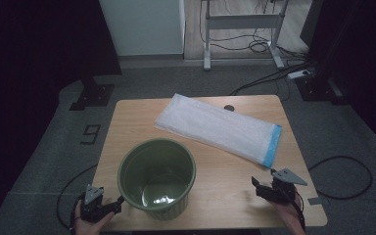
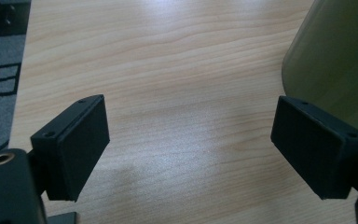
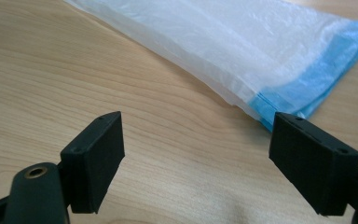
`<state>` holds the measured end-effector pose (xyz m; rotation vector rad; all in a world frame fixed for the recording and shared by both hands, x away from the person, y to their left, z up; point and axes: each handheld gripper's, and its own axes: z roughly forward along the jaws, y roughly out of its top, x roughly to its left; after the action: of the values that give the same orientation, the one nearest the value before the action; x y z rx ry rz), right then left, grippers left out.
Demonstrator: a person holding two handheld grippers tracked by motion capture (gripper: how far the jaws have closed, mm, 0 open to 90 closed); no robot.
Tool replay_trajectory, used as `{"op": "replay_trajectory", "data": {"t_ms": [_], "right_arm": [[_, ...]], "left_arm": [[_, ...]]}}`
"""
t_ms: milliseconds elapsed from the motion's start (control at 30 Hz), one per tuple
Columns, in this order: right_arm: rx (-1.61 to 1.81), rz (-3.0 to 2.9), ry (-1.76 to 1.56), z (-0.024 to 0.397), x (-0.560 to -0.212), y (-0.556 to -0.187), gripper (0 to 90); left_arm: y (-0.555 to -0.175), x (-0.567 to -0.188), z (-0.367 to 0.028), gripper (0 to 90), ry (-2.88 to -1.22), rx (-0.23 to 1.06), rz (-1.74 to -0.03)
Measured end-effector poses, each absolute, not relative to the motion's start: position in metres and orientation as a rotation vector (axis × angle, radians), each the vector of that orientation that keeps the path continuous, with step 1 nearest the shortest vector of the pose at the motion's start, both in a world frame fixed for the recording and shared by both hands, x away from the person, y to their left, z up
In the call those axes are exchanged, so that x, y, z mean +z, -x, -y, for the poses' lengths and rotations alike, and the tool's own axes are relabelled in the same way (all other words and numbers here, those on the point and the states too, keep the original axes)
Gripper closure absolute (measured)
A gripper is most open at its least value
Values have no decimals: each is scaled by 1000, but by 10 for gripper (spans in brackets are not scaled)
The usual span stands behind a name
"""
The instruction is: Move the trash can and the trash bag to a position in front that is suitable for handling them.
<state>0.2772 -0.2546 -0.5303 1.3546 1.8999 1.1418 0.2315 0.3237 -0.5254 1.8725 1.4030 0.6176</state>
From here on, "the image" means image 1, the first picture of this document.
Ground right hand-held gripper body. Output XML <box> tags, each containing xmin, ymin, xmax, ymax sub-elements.
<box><xmin>256</xmin><ymin>167</ymin><xmax>307</xmax><ymax>206</ymax></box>

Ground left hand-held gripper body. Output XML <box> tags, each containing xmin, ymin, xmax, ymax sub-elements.
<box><xmin>79</xmin><ymin>184</ymin><xmax>108</xmax><ymax>224</ymax></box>

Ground green plastic bin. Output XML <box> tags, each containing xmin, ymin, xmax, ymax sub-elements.
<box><xmin>117</xmin><ymin>137</ymin><xmax>198</xmax><ymax>221</ymax></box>

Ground white plastic bag blue band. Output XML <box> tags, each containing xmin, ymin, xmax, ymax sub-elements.
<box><xmin>154</xmin><ymin>93</ymin><xmax>283</xmax><ymax>169</ymax></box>

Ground person's left hand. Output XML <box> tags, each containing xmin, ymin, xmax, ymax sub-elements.
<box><xmin>73</xmin><ymin>201</ymin><xmax>116</xmax><ymax>235</ymax></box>

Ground person's right hand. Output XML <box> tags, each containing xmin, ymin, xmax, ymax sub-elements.
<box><xmin>268</xmin><ymin>195</ymin><xmax>303</xmax><ymax>227</ymax></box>

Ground black stand base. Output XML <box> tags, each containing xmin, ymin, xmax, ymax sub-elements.
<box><xmin>69</xmin><ymin>76</ymin><xmax>116</xmax><ymax>112</ymax></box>
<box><xmin>295</xmin><ymin>72</ymin><xmax>351</xmax><ymax>106</ymax></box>

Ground white power strip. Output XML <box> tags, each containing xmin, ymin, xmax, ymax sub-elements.
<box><xmin>287</xmin><ymin>69</ymin><xmax>312</xmax><ymax>80</ymax></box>

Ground dark curtain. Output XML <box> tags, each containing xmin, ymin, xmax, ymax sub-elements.
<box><xmin>0</xmin><ymin>0</ymin><xmax>122</xmax><ymax>131</ymax></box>
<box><xmin>302</xmin><ymin>0</ymin><xmax>376</xmax><ymax>155</ymax></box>

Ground white cabinet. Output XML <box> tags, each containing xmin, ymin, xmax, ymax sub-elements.
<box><xmin>98</xmin><ymin>0</ymin><xmax>186</xmax><ymax>57</ymax></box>

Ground left hand-held gripper black cable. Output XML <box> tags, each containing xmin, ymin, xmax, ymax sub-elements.
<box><xmin>56</xmin><ymin>163</ymin><xmax>99</xmax><ymax>233</ymax></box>

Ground hand-held gripper black cable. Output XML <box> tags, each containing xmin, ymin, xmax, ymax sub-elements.
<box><xmin>56</xmin><ymin>163</ymin><xmax>99</xmax><ymax>233</ymax></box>
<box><xmin>292</xmin><ymin>156</ymin><xmax>373</xmax><ymax>233</ymax></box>

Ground right hand-held gripper black cable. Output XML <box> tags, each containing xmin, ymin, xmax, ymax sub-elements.
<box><xmin>292</xmin><ymin>156</ymin><xmax>373</xmax><ymax>233</ymax></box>

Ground thick black power cables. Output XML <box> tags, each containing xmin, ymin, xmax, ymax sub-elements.
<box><xmin>228</xmin><ymin>60</ymin><xmax>312</xmax><ymax>97</ymax></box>

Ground tangle of thin black cables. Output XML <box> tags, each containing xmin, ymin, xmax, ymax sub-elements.
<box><xmin>199</xmin><ymin>0</ymin><xmax>311</xmax><ymax>63</ymax></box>

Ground desk with white frame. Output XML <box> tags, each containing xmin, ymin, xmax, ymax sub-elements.
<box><xmin>201</xmin><ymin>0</ymin><xmax>290</xmax><ymax>71</ymax></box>

